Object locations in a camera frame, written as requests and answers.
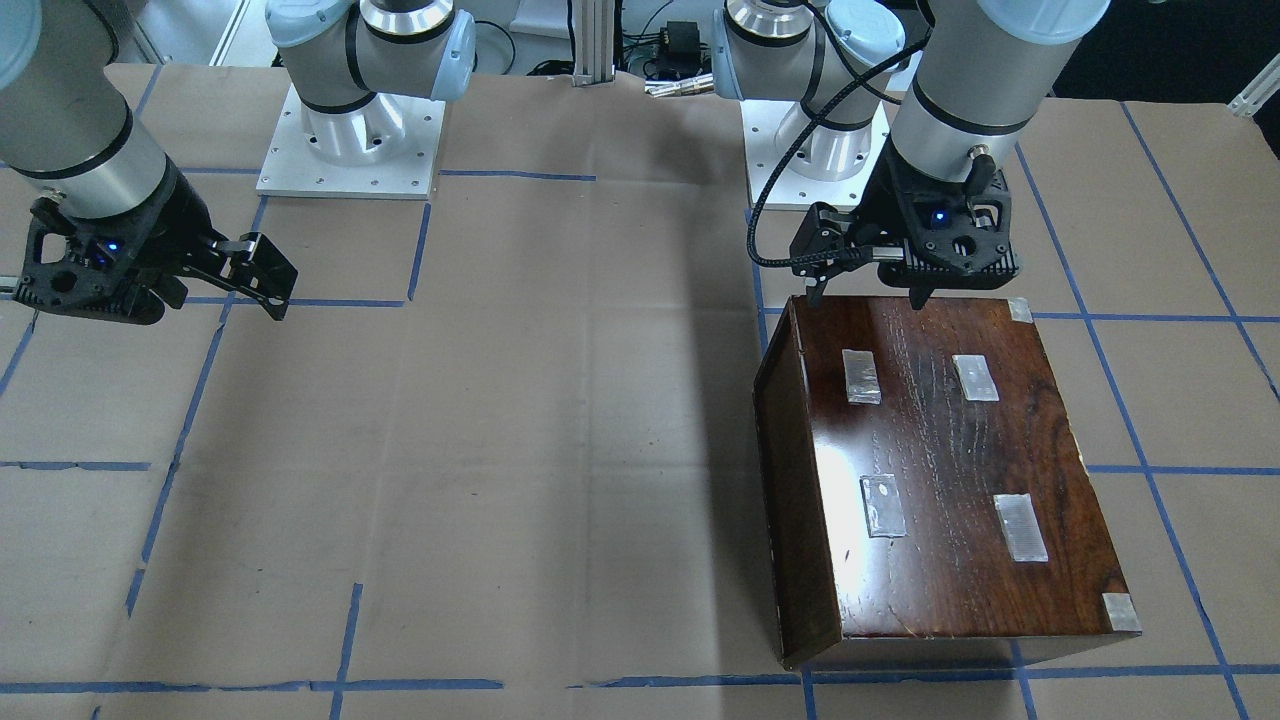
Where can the black power adapter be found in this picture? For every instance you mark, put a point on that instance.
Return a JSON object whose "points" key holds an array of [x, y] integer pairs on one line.
{"points": [[679, 49]]}

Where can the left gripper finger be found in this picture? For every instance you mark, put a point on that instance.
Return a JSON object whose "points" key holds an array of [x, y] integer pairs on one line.
{"points": [[815, 287], [919, 296]]}

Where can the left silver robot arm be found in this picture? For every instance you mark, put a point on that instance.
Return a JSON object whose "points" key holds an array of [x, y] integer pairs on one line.
{"points": [[985, 66]]}

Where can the aluminium frame post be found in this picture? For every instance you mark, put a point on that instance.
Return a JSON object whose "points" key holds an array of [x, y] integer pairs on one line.
{"points": [[593, 35]]}

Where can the brown paper table cover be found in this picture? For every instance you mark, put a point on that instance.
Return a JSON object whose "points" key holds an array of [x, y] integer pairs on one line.
{"points": [[499, 460]]}

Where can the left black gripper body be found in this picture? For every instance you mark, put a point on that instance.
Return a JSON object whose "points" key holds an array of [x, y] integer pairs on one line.
{"points": [[886, 218]]}

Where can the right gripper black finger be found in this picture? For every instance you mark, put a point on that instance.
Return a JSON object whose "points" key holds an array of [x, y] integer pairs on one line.
{"points": [[256, 268]]}

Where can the dark wooden drawer cabinet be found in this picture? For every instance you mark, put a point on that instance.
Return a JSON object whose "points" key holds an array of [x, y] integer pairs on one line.
{"points": [[926, 498]]}

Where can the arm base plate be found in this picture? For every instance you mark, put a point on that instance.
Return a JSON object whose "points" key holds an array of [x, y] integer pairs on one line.
{"points": [[384, 150], [832, 166]]}

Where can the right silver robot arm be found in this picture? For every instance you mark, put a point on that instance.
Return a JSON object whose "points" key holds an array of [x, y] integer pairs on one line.
{"points": [[70, 133]]}

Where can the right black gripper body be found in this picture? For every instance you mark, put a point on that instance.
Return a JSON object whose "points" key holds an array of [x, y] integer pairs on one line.
{"points": [[163, 236]]}

